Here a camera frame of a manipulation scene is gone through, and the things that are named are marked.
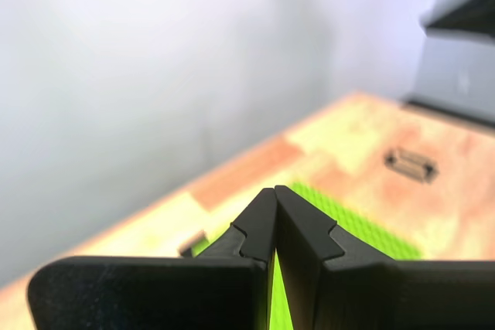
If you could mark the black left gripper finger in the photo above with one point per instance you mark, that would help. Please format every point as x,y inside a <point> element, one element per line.
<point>154,291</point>
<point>386,295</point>

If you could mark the green studded baseplate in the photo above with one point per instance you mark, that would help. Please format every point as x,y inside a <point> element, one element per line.
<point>348,225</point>

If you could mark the black tape corner mark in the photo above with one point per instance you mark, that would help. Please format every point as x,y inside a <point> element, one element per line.
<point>187,249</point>

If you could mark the black tape rectangle outline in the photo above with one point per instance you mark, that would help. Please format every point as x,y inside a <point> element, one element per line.
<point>391,160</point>

